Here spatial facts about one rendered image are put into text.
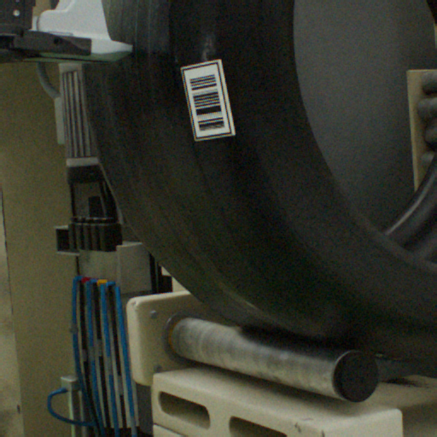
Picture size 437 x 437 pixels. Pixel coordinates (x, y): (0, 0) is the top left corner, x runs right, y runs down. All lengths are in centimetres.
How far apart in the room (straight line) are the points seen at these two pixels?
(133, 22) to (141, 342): 42
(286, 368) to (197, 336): 19
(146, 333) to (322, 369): 32
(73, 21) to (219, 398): 41
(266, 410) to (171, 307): 26
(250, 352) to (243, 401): 5
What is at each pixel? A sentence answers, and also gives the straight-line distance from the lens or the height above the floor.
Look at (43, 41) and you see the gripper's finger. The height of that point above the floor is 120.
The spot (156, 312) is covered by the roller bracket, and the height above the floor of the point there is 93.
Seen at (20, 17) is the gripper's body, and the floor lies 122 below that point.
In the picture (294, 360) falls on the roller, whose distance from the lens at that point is 106.
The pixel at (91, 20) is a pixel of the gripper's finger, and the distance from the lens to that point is 98.
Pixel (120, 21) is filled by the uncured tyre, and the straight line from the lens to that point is 104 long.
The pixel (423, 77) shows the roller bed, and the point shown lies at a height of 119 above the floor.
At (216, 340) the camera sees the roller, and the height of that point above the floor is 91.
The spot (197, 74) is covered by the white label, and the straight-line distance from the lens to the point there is 93.
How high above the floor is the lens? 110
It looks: 3 degrees down
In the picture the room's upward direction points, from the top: 4 degrees counter-clockwise
